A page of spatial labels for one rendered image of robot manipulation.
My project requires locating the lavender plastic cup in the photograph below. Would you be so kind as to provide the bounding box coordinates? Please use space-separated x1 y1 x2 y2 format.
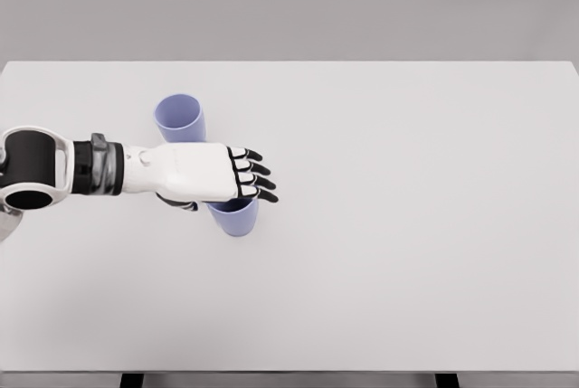
153 93 209 144
206 196 260 238

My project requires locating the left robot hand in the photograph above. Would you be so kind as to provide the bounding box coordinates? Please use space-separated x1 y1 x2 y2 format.
155 142 280 213

